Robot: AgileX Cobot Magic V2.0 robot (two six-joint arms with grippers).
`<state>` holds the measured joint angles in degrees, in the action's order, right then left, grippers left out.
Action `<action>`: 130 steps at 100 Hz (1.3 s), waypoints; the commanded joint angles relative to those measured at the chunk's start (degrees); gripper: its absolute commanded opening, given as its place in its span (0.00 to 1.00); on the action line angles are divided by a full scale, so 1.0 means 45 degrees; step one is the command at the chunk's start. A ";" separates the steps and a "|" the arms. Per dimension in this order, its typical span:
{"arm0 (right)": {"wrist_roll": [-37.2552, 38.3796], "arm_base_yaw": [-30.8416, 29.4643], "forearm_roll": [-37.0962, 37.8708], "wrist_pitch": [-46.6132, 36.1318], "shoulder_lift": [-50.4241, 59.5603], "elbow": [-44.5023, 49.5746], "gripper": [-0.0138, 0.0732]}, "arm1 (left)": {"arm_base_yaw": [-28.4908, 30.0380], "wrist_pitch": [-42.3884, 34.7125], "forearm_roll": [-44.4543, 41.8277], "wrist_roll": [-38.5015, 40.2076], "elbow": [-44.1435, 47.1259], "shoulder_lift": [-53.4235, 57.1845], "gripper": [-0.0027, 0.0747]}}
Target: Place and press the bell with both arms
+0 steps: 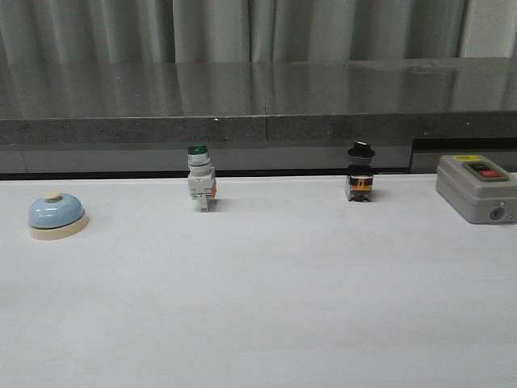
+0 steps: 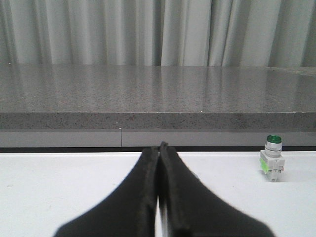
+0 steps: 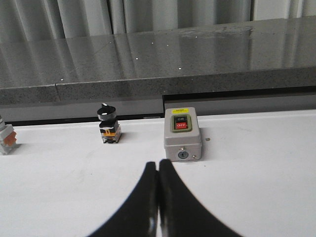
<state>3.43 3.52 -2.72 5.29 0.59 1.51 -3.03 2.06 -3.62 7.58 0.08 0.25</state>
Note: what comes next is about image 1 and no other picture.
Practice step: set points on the blue and cream desk bell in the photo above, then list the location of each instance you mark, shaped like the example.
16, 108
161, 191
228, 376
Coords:
56, 215

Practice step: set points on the grey stone counter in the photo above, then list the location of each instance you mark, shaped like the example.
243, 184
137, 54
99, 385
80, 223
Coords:
136, 119

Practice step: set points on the grey pleated curtain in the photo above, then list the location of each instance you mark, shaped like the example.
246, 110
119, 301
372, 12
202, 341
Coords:
72, 32

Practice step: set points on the green pushbutton switch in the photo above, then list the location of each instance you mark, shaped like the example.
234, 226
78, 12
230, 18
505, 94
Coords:
201, 180

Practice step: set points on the black rotary selector switch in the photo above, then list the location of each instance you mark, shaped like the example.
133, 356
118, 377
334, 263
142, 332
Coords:
359, 172

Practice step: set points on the grey start-stop switch box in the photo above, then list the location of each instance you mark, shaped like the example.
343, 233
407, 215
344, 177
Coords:
477, 188

